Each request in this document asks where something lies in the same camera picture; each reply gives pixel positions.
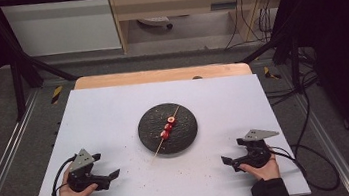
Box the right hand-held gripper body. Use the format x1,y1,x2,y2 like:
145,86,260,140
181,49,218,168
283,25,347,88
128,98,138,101
228,126,285,173

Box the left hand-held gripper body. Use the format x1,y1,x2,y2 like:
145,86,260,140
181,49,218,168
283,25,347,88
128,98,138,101
63,146,112,196

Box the black round plate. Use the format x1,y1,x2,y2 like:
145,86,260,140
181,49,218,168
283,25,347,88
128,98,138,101
134,100,202,158

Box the thin bamboo skewer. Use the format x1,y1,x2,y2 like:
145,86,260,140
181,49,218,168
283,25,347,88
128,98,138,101
147,104,188,161

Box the person's right hand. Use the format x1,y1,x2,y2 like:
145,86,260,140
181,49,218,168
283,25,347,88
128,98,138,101
236,145,282,184

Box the person's left hand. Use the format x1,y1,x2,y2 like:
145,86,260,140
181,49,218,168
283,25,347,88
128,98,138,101
54,163,101,196

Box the white board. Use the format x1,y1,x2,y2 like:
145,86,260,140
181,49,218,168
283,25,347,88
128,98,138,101
15,62,312,196

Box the yellow black tape strip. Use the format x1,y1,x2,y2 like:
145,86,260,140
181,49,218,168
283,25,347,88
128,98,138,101
262,64,283,82
48,85,65,106

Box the wooden table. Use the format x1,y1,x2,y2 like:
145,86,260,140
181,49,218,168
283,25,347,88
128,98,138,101
72,55,254,97

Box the white cabinet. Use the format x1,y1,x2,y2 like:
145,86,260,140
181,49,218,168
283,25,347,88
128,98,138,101
0,0,123,63

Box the white power strip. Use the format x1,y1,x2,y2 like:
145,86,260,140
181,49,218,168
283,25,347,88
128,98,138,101
136,14,174,34

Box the light wooden desk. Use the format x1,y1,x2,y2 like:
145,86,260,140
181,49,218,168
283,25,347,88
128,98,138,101
106,0,294,58

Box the left hand-held gripper black cable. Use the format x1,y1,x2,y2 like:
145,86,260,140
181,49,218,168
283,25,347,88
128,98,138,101
46,155,82,196

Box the hand-held gripper black cable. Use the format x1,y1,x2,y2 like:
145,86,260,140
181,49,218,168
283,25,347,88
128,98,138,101
268,138,343,196
46,155,82,196

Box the right hand-held gripper black cable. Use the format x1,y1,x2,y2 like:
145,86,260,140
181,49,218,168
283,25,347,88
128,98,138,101
268,138,343,196

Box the black floor cables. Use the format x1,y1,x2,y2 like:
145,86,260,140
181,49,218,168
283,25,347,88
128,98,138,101
259,44,324,109

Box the hanging black cables bundle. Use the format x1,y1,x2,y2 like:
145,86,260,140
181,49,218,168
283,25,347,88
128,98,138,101
218,0,280,51

